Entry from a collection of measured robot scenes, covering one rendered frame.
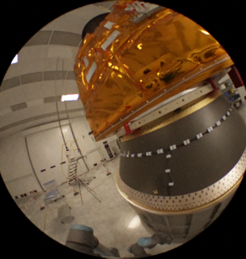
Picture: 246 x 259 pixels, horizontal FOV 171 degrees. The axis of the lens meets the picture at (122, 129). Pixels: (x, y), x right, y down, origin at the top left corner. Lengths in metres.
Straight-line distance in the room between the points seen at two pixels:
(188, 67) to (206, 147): 0.46
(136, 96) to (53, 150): 7.44
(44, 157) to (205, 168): 7.92
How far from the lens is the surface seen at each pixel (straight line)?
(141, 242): 0.67
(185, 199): 0.53
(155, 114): 0.50
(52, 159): 7.63
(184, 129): 0.49
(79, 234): 0.47
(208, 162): 0.50
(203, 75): 0.62
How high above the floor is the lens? 1.65
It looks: 5 degrees up
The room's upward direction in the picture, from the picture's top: 24 degrees counter-clockwise
